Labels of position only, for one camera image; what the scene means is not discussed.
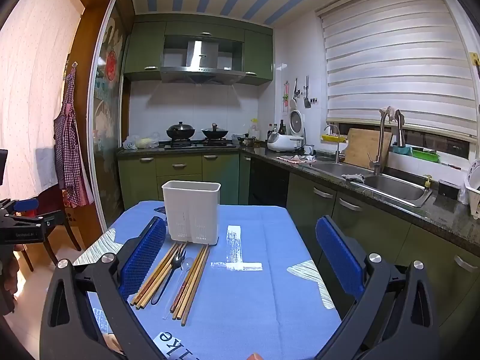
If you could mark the white dish rack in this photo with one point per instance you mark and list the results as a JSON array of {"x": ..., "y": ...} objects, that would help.
[{"x": 473, "y": 198}]

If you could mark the dark granite countertop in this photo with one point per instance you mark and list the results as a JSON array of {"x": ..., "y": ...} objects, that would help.
[{"x": 450, "y": 221}]

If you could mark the person's left hand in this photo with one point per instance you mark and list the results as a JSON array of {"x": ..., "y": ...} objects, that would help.
[{"x": 7, "y": 281}]

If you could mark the dark sauce bottle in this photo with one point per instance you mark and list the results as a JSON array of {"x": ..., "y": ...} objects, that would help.
[
  {"x": 282, "y": 127},
  {"x": 270, "y": 132}
]

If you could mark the yellow tray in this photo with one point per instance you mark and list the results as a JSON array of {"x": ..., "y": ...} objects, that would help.
[{"x": 332, "y": 138}]

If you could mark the checked dishcloth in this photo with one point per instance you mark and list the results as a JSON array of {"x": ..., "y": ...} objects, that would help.
[{"x": 294, "y": 158}]

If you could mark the black box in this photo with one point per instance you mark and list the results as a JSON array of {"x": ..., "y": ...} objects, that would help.
[{"x": 448, "y": 189}]

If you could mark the tall steel faucet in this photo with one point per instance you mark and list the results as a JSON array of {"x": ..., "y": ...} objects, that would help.
[{"x": 380, "y": 146}]

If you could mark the white rice cooker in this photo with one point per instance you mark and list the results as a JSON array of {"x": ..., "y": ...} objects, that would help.
[{"x": 281, "y": 141}]

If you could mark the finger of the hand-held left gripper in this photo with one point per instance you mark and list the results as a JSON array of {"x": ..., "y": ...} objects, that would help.
[
  {"x": 26, "y": 205},
  {"x": 22, "y": 228}
]

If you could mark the green tray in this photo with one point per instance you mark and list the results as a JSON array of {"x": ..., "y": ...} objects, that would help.
[{"x": 423, "y": 155}]

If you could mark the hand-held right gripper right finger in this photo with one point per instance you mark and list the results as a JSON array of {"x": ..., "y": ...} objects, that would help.
[{"x": 339, "y": 255}]

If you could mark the grey rag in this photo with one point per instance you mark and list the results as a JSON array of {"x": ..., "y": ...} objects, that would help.
[{"x": 352, "y": 177}]

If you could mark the black built-in appliance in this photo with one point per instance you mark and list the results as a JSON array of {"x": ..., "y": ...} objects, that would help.
[{"x": 268, "y": 183}]

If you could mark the wooden cutting board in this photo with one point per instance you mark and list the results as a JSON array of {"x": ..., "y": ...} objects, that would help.
[{"x": 363, "y": 148}]

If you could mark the white dotted curtain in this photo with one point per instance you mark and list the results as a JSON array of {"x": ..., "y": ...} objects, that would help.
[{"x": 30, "y": 82}]

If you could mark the dark wooden chair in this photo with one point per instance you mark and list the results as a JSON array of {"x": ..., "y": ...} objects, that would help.
[{"x": 56, "y": 206}]

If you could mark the green base cabinets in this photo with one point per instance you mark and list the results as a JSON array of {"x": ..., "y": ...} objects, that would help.
[{"x": 221, "y": 172}]

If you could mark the checked apron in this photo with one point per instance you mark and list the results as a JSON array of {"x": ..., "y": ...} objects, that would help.
[{"x": 69, "y": 138}]

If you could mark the green wall cabinets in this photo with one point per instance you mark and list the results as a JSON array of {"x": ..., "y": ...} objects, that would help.
[{"x": 144, "y": 48}]

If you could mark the white mug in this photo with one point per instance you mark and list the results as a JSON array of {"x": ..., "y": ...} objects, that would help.
[{"x": 308, "y": 150}]

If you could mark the black wok with lid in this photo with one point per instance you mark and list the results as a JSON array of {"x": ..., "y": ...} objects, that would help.
[{"x": 180, "y": 132}]

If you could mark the pile of wooden chopsticks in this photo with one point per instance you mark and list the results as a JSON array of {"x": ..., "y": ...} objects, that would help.
[{"x": 153, "y": 281}]

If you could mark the small steel faucet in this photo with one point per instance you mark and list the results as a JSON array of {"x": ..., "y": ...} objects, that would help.
[{"x": 337, "y": 146}]

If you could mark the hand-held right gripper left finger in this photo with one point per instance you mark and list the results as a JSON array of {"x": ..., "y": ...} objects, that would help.
[{"x": 144, "y": 255}]

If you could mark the white plastic utensil holder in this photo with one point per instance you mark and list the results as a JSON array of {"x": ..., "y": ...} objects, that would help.
[{"x": 191, "y": 210}]

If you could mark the red and green hanging tool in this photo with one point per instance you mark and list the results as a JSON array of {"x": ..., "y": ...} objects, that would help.
[{"x": 286, "y": 92}]

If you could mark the blue tablecloth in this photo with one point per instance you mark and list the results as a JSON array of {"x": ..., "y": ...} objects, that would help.
[{"x": 255, "y": 307}]

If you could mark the hanging ladle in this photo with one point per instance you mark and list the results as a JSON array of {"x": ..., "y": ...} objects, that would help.
[{"x": 293, "y": 102}]

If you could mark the clear plastic bag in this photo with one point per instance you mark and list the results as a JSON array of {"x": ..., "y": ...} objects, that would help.
[{"x": 140, "y": 142}]

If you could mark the pink cloth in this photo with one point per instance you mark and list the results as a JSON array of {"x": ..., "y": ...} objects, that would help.
[{"x": 389, "y": 112}]

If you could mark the black gas stove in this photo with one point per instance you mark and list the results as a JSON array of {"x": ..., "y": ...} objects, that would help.
[{"x": 198, "y": 144}]

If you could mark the hanging black spatula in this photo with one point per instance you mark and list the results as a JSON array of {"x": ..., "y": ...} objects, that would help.
[{"x": 307, "y": 102}]

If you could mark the white printed paper label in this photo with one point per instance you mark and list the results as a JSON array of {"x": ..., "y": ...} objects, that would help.
[{"x": 168, "y": 339}]

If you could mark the white window blind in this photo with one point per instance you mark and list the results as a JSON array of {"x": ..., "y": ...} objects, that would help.
[{"x": 393, "y": 63}]

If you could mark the steel range hood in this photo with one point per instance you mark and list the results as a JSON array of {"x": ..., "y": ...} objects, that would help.
[{"x": 202, "y": 54}]

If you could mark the small steel pot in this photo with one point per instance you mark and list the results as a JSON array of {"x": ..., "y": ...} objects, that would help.
[{"x": 247, "y": 141}]

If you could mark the glass sliding door with poster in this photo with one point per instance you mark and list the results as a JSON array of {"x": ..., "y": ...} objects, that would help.
[{"x": 108, "y": 120}]

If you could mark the steel double sink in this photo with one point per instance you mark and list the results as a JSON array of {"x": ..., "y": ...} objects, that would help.
[{"x": 397, "y": 191}]

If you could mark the yellow oil bottle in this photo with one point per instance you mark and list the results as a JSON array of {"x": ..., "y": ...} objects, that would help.
[{"x": 254, "y": 127}]

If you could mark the clear plastic spoon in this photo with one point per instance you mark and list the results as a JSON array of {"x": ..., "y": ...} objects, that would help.
[{"x": 186, "y": 266}]

